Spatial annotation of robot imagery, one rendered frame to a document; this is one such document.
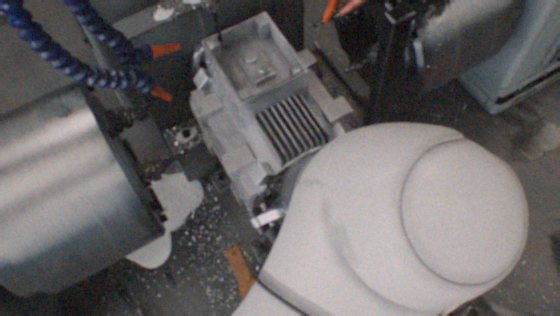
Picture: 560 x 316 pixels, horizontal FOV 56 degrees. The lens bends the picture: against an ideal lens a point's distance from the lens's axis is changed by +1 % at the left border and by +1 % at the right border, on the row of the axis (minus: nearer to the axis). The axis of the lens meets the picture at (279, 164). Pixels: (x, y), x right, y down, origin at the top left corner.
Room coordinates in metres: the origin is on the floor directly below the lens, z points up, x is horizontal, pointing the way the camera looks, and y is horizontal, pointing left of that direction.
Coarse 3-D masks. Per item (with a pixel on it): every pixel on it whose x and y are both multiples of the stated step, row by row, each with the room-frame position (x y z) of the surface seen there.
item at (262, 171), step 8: (200, 72) 0.47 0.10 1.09; (208, 72) 0.47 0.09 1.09; (200, 80) 0.46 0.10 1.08; (208, 80) 0.46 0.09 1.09; (200, 88) 0.45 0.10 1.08; (208, 88) 0.46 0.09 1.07; (336, 128) 0.36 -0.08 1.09; (344, 128) 0.35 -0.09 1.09; (336, 136) 0.35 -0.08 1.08; (256, 168) 0.31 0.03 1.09; (264, 168) 0.31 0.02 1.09; (256, 176) 0.30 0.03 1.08; (264, 176) 0.29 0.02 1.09; (256, 184) 0.29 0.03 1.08; (264, 184) 0.29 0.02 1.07
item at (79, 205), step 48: (48, 96) 0.41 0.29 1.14; (96, 96) 0.44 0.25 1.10; (0, 144) 0.33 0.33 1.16; (48, 144) 0.33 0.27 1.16; (96, 144) 0.32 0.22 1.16; (0, 192) 0.27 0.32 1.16; (48, 192) 0.27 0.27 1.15; (96, 192) 0.27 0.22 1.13; (144, 192) 0.29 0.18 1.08; (0, 240) 0.22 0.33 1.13; (48, 240) 0.23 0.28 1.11; (96, 240) 0.23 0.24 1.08; (144, 240) 0.24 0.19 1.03; (48, 288) 0.19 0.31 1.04
